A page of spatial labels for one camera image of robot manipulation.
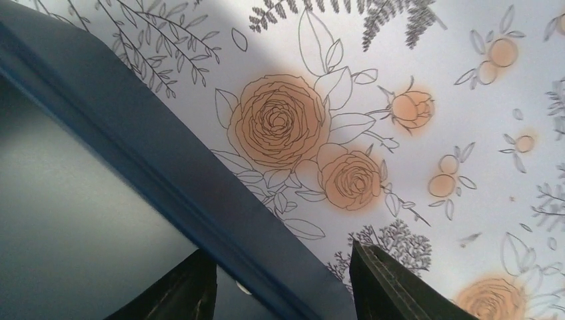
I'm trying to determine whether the blue plastic piece tray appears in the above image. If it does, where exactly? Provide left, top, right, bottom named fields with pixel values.
left=1, top=1, right=356, bottom=319

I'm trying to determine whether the floral patterned table mat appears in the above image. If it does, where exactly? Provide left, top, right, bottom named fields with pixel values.
left=23, top=1, right=564, bottom=319

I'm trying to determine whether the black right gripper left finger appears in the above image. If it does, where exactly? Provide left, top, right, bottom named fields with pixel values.
left=107, top=249, right=217, bottom=320

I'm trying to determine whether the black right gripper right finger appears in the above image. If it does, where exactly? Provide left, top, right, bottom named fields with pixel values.
left=349, top=241, right=475, bottom=320

